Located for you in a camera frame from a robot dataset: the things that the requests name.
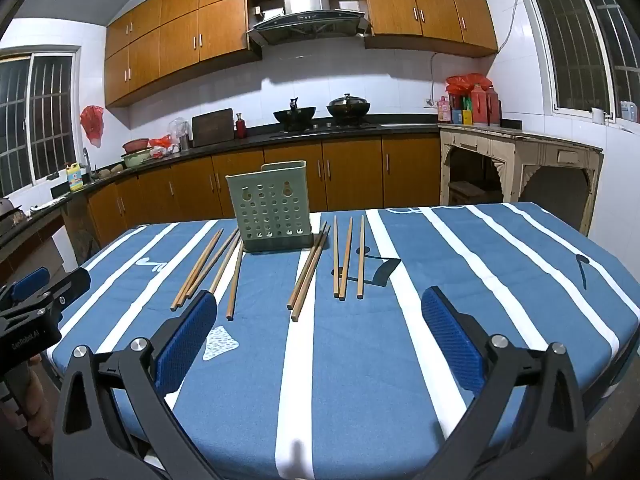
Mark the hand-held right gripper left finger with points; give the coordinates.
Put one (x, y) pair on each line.
(185, 342)

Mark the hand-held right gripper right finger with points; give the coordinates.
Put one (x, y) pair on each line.
(452, 342)

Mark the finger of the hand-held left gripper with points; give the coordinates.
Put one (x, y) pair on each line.
(30, 280)
(70, 287)

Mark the row of wooden chopsticks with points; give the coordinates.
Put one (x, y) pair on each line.
(361, 260)

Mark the green perforated utensil holder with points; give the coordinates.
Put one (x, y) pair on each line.
(270, 210)

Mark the person's left hand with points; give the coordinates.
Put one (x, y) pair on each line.
(40, 400)

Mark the dark metal pot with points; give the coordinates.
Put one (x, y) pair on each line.
(10, 210)

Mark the blue striped tablecloth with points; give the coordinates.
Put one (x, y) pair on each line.
(350, 370)

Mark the yellow detergent bottle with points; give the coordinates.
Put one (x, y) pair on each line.
(75, 177)

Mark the potatoes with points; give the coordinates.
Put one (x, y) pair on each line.
(111, 172)

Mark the metal faucet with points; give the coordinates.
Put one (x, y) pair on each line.
(87, 160)

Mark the wooden stool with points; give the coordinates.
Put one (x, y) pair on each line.
(470, 190)

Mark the red plastic basin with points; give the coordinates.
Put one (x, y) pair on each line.
(136, 145)

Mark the barred window beside sink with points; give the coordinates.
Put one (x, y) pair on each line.
(40, 120)

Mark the red plastic bag beside basins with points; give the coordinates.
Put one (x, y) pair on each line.
(161, 145)

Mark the metal cup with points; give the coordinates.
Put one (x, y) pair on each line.
(184, 143)

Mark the clear plastic bag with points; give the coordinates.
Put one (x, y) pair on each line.
(178, 127)

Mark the cream wooden side table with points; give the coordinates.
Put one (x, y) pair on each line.
(520, 152)

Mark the black kitchen countertop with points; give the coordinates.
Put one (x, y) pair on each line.
(225, 142)

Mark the wooden lower kitchen cabinets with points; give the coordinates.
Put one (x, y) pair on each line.
(300, 170)

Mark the wooden kitchen cabinets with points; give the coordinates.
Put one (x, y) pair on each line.
(165, 35)
(300, 170)

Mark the dark wooden cutting board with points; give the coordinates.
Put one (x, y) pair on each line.
(212, 127)

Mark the small red bottle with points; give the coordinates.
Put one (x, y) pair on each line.
(240, 127)

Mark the green and yellow packages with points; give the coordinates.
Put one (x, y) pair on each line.
(462, 112)

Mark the red plastic jug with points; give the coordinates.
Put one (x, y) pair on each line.
(480, 107)
(493, 107)

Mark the gas stove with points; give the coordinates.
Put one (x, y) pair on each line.
(325, 126)

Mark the black wok with ladle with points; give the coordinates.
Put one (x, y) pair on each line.
(294, 115)

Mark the black wok with lid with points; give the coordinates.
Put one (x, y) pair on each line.
(348, 107)

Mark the red plastic bag over jugs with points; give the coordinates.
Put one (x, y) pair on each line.
(467, 82)

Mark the white mug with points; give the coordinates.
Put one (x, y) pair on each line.
(598, 116)

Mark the wooden upper kitchen cabinets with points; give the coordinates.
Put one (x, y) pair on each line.
(165, 35)

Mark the clear plastic jar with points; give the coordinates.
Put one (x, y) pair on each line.
(630, 111)

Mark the barred window above side table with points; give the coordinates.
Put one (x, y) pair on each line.
(575, 35)

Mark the steel range hood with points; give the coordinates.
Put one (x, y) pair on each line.
(310, 15)

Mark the red plastic bag on wall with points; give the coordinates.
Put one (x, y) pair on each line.
(92, 122)

